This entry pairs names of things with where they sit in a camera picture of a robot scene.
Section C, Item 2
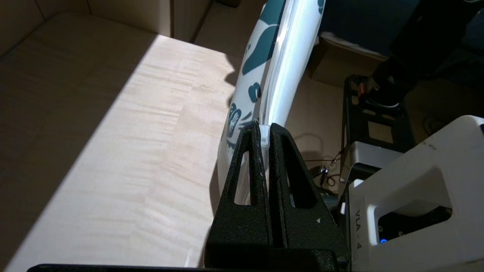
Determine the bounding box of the thin brown cable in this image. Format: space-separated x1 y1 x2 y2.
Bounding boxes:
302 149 348 191

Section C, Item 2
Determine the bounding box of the light wood shelf table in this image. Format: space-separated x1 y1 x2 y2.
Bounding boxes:
0 0 265 272

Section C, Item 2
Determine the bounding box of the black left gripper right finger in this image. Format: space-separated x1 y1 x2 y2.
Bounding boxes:
269 123 350 261

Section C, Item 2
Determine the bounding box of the person in dark clothes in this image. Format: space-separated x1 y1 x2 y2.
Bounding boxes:
357 0 484 110

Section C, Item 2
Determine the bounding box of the white floral zip pouch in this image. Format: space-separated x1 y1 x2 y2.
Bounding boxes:
217 0 326 204

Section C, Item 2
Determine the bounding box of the black silver robot base frame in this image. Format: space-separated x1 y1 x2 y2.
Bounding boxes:
342 75 416 182

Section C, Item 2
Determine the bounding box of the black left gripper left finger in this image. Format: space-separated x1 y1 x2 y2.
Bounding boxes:
206 121 273 248

